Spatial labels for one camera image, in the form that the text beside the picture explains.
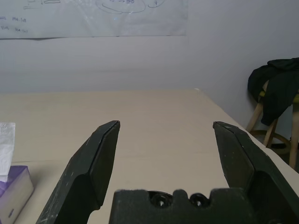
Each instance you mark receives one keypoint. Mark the yellow green cushion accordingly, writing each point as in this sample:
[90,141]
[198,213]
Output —
[262,93]

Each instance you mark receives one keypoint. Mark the white wall whiteboard sheet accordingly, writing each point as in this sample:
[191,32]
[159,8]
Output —
[81,18]

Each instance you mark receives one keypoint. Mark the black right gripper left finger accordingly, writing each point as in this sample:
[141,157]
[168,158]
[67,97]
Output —
[81,177]

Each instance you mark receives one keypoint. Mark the white flat tissue sheet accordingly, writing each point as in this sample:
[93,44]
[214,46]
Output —
[5,149]

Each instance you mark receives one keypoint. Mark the black jacket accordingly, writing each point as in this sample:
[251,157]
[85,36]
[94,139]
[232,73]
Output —
[278,93]

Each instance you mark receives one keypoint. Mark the wooden stool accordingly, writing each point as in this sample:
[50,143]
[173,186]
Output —
[255,116]

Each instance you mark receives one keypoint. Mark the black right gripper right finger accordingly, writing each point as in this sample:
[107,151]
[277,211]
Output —
[264,170]

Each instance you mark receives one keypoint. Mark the purple tissue pack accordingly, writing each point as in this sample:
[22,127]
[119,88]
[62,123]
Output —
[14,193]

